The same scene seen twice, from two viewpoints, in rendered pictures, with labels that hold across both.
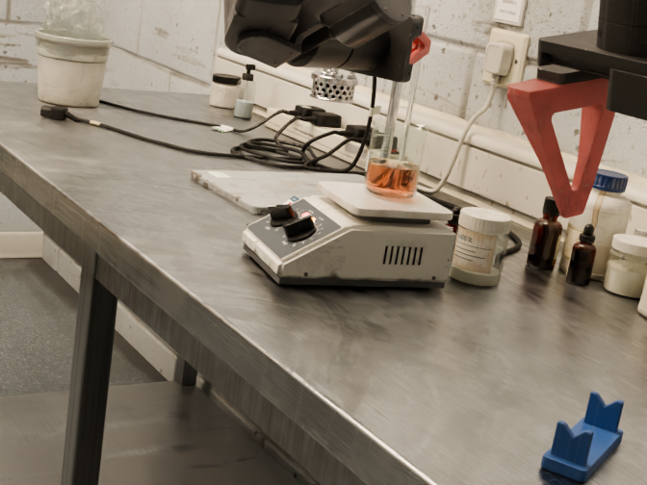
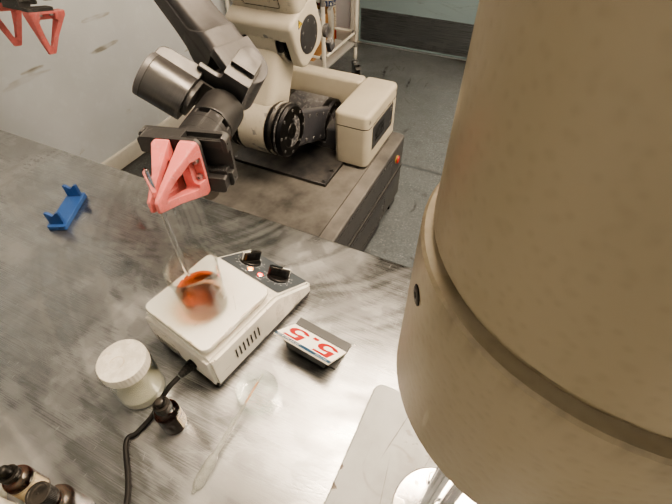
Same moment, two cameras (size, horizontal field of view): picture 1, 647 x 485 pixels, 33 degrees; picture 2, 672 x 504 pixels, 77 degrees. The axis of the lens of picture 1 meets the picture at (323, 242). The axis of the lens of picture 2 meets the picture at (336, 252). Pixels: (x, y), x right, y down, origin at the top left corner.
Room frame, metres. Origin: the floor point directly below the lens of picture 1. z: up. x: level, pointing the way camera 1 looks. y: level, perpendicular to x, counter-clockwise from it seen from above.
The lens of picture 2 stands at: (1.55, -0.08, 1.29)
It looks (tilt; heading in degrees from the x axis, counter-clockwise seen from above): 47 degrees down; 150
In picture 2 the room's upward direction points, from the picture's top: 1 degrees counter-clockwise
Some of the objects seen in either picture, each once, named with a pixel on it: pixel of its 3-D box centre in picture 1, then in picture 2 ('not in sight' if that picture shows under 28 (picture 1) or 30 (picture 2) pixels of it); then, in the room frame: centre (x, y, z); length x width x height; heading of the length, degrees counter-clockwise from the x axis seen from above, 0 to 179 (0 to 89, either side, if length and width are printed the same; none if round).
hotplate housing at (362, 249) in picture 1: (355, 237); (228, 306); (1.16, -0.03, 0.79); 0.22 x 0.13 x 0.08; 114
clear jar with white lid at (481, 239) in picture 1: (479, 247); (132, 375); (1.20, -0.18, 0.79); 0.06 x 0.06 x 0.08
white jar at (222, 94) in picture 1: (225, 90); not in sight; (2.23, 0.25, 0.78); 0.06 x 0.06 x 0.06
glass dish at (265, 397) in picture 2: not in sight; (258, 392); (1.28, -0.05, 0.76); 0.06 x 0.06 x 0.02
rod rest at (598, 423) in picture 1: (586, 432); (64, 205); (0.76, -0.22, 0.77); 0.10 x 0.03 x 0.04; 151
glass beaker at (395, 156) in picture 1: (396, 162); (197, 288); (1.18, -0.07, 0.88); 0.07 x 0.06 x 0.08; 130
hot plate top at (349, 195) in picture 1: (383, 200); (208, 299); (1.17, -0.06, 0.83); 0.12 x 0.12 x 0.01; 24
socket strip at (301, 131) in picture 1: (331, 138); not in sight; (1.91, 0.02, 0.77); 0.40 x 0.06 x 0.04; 34
